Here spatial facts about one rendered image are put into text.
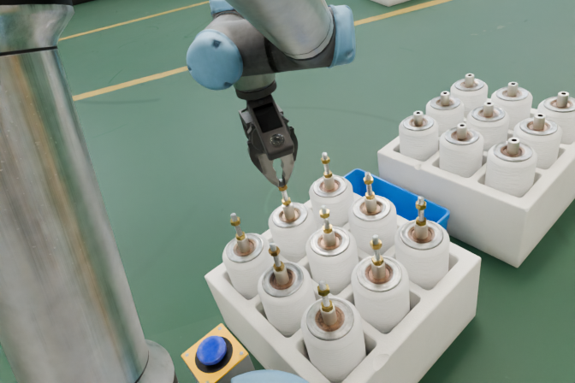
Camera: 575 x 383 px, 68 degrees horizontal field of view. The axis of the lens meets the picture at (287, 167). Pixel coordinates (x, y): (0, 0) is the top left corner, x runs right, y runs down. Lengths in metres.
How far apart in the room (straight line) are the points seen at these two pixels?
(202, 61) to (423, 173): 0.68
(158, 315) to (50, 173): 0.91
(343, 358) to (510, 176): 0.53
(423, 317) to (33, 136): 0.67
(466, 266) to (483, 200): 0.22
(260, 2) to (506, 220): 0.81
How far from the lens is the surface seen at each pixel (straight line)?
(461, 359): 0.97
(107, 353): 0.33
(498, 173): 1.02
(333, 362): 0.72
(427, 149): 1.12
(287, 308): 0.76
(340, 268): 0.81
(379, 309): 0.76
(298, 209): 0.90
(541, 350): 1.01
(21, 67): 0.28
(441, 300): 0.82
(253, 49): 0.57
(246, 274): 0.84
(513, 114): 1.24
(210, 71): 0.58
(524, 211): 1.00
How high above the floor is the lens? 0.83
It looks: 35 degrees down
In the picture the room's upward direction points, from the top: 13 degrees counter-clockwise
